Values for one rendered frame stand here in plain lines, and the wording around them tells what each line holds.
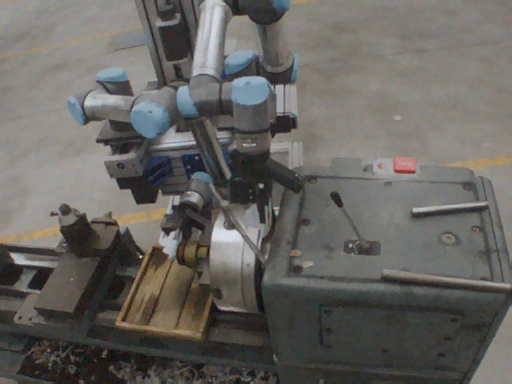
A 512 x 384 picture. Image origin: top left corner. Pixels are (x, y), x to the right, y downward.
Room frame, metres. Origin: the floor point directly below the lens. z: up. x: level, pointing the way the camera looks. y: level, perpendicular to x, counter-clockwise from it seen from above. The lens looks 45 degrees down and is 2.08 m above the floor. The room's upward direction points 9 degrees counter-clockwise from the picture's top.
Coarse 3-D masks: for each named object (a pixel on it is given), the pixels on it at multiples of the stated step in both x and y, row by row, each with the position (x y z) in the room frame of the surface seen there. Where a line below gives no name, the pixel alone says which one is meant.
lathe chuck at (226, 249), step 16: (240, 208) 0.92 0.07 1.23; (224, 224) 0.86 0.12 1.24; (240, 224) 0.85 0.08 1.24; (224, 240) 0.81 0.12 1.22; (240, 240) 0.80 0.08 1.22; (224, 256) 0.78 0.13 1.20; (240, 256) 0.77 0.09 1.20; (224, 272) 0.75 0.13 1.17; (240, 272) 0.74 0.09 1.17; (224, 288) 0.73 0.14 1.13; (240, 288) 0.72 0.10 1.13; (224, 304) 0.73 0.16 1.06; (240, 304) 0.71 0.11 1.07
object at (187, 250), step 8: (192, 240) 0.94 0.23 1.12; (184, 248) 0.91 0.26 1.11; (192, 248) 0.90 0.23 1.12; (200, 248) 0.90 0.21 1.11; (208, 248) 0.93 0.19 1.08; (184, 256) 0.89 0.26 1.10; (192, 256) 0.88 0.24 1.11; (200, 256) 0.88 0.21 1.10; (208, 256) 0.92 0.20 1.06; (184, 264) 0.89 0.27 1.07; (192, 264) 0.87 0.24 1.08
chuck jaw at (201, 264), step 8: (200, 264) 0.84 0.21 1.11; (208, 264) 0.84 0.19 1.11; (200, 272) 0.82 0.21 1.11; (208, 272) 0.81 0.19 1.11; (200, 280) 0.78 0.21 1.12; (208, 280) 0.77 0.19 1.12; (200, 288) 0.77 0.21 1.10; (208, 288) 0.76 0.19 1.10; (216, 288) 0.74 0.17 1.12; (216, 296) 0.74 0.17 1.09
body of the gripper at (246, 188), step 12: (240, 156) 0.79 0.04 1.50; (252, 156) 0.77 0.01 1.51; (264, 156) 0.78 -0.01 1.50; (240, 168) 0.79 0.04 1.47; (252, 168) 0.78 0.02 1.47; (240, 180) 0.77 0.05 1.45; (252, 180) 0.76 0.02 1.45; (264, 180) 0.76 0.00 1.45; (240, 192) 0.76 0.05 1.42; (252, 192) 0.75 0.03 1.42; (264, 192) 0.74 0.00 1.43
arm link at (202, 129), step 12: (180, 84) 1.29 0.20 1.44; (192, 120) 1.28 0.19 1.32; (204, 120) 1.29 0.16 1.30; (192, 132) 1.29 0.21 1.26; (204, 132) 1.28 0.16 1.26; (204, 144) 1.27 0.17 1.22; (216, 144) 1.29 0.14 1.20; (204, 156) 1.27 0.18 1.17; (216, 156) 1.27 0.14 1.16; (216, 168) 1.26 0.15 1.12; (228, 168) 1.29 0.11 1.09; (216, 180) 1.26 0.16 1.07; (228, 180) 1.26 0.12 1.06; (228, 192) 1.24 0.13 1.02
